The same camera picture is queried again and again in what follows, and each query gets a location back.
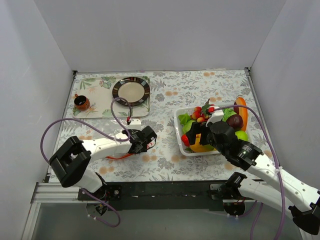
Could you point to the striped rim ceramic plate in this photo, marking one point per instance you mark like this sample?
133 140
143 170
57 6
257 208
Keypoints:
133 89

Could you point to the white plastic basket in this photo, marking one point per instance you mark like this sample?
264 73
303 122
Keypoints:
186 150

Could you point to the dark purple eggplant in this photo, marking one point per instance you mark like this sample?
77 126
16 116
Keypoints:
235 121

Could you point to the clear zip bag orange zipper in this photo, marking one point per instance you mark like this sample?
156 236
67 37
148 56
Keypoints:
150 145

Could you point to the small brown clay cup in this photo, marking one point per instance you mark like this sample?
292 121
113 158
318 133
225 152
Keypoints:
81 102

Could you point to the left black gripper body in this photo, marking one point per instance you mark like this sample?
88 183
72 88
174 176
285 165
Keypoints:
147 136

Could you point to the green apple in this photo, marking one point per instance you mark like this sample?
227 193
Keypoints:
242 135

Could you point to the orange papaya slice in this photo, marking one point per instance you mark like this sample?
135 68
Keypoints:
243 112

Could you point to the green starfruit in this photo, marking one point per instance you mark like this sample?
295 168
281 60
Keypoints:
184 118

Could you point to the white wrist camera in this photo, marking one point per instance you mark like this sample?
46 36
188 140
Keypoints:
215 115
133 122

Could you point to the floral tablecloth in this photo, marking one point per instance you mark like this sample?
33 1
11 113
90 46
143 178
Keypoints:
170 90

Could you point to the yellow green mango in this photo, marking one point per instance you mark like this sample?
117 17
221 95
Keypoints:
198 148

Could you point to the red lychee bunch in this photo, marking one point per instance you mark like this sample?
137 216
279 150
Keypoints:
199 115

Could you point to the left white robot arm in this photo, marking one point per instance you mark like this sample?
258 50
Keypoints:
71 160

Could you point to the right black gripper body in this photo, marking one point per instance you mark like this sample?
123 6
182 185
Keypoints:
194 131

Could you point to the aluminium frame rail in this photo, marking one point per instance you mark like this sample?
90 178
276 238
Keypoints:
54 193

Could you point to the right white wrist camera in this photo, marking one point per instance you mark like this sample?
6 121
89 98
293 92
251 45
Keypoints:
215 115

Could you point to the green lettuce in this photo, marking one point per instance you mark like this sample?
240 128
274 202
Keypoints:
227 112

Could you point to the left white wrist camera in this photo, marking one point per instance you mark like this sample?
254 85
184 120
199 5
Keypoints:
133 122

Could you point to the green cabbage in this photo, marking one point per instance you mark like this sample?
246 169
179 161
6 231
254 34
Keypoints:
187 127

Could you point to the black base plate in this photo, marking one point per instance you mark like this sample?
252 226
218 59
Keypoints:
168 195

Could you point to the floral serving tray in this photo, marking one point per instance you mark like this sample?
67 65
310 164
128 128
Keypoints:
98 89

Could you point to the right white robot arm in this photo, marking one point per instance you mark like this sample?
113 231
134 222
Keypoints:
305 199

